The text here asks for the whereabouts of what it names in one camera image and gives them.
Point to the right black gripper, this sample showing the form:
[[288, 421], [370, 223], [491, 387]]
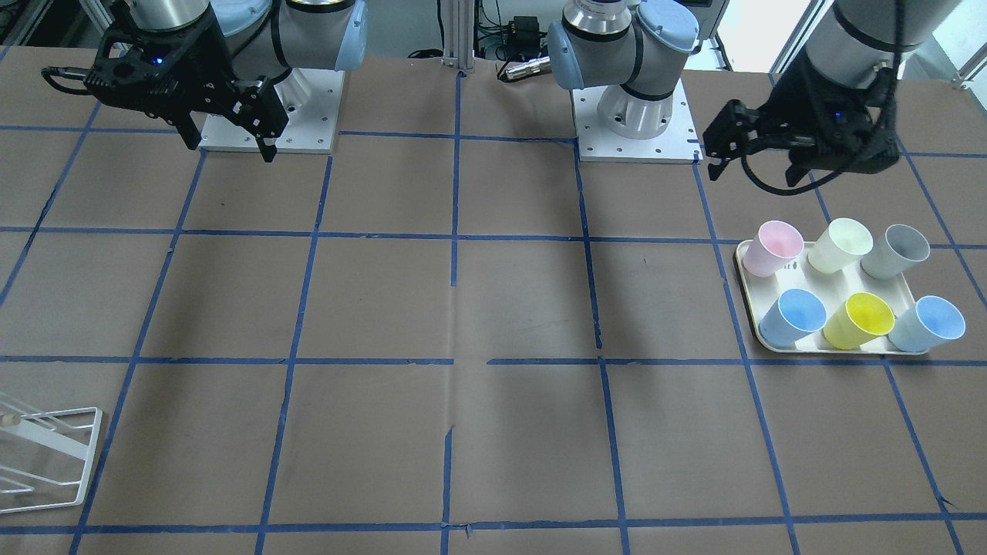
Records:
[[218, 68]]

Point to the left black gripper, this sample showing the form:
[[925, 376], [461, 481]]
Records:
[[796, 99]]

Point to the cream white plastic cup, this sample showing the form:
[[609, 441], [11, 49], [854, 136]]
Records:
[[843, 243]]

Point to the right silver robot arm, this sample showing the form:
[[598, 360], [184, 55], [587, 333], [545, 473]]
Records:
[[271, 38]]

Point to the pink plastic cup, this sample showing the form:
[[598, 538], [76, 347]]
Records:
[[774, 245]]

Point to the grey plastic cup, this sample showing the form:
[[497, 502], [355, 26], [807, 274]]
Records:
[[898, 249]]

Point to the light blue cup near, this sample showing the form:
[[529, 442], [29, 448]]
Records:
[[795, 314]]

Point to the light blue cup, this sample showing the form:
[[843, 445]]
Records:
[[930, 322], [795, 314]]

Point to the yellow plastic cup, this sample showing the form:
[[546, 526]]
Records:
[[860, 319]]

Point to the light blue cup far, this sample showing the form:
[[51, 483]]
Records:
[[930, 322]]

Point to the cream plastic tray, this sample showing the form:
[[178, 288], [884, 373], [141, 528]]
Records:
[[833, 290]]

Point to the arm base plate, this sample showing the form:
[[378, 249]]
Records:
[[312, 98], [597, 141]]

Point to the silver cable connector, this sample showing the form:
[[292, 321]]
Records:
[[513, 72]]

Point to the aluminium frame post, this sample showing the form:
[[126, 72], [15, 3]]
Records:
[[458, 33]]

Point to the white wire cup rack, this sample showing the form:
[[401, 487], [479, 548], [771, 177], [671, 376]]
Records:
[[48, 456]]

